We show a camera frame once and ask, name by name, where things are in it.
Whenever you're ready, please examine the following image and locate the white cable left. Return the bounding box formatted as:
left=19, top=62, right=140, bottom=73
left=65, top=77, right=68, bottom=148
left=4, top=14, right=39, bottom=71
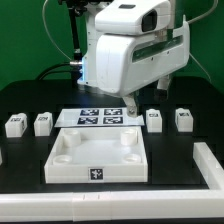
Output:
left=41, top=0, right=73, bottom=62

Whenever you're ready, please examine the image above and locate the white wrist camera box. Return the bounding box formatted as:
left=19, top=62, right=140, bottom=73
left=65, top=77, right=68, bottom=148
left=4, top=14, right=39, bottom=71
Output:
left=95, top=0, right=171, bottom=35

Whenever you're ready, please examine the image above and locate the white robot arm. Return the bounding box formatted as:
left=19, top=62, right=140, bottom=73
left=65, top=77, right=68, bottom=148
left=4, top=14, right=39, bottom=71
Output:
left=78, top=0, right=190, bottom=117

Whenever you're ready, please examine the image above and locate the black cable bundle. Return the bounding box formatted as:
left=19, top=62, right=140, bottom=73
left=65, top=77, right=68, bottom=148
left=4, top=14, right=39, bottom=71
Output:
left=35, top=61, right=83, bottom=81

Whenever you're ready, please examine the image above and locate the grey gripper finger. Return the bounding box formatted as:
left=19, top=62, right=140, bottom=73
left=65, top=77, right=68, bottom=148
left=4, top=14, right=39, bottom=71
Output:
left=154, top=75, right=172, bottom=101
left=123, top=93, right=137, bottom=117

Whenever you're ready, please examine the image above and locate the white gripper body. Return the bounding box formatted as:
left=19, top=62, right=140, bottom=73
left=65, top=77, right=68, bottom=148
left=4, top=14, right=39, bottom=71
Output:
left=96, top=22, right=190, bottom=97

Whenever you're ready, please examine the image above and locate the white square tabletop part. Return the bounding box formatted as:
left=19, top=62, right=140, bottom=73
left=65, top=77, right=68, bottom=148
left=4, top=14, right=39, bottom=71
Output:
left=44, top=126, right=148, bottom=183

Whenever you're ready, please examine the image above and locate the white cable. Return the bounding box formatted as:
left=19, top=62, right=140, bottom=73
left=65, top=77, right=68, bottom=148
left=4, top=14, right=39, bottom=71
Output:
left=41, top=0, right=73, bottom=62
left=186, top=0, right=219, bottom=83

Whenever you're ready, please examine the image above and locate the white cable right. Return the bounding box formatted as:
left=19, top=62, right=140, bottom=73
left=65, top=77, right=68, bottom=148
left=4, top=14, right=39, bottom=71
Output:
left=186, top=0, right=219, bottom=83

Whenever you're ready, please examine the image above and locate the white L-shaped fence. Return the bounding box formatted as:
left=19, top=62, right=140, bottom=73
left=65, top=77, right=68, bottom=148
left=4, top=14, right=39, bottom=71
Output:
left=0, top=142, right=224, bottom=222

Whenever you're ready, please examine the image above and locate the white sheet with tags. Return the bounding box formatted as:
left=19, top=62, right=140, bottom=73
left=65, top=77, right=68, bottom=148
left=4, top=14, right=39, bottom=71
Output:
left=55, top=107, right=144, bottom=128

